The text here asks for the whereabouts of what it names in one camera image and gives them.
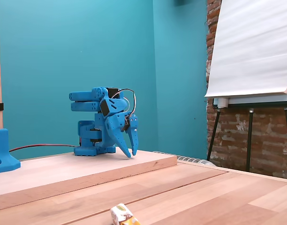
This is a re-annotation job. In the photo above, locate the blue printed pole mount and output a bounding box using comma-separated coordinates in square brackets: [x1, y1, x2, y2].
[0, 128, 21, 174]

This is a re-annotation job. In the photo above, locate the red black power cable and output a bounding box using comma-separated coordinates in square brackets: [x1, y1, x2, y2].
[8, 143, 80, 153]

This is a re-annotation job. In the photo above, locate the white radiator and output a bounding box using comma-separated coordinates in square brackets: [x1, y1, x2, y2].
[152, 150, 216, 167]

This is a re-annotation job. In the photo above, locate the raised wooden board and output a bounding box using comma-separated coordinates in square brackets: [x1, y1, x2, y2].
[0, 149, 178, 211]

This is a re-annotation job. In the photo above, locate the white flip chart pad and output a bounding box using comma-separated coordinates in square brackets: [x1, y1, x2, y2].
[204, 0, 287, 98]

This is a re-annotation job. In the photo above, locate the white orange sweet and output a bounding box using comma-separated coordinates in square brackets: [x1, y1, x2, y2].
[109, 203, 141, 225]

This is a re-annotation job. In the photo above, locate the servo wire on gripper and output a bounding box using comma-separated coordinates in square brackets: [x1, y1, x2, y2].
[110, 88, 137, 118]

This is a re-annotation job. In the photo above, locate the flip chart easel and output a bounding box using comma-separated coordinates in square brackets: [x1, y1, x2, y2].
[206, 92, 287, 173]

